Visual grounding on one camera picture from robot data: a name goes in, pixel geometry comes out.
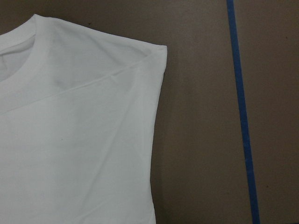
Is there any white long-sleeve printed shirt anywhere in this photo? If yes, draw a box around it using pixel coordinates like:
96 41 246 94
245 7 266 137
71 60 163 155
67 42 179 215
0 14 167 224

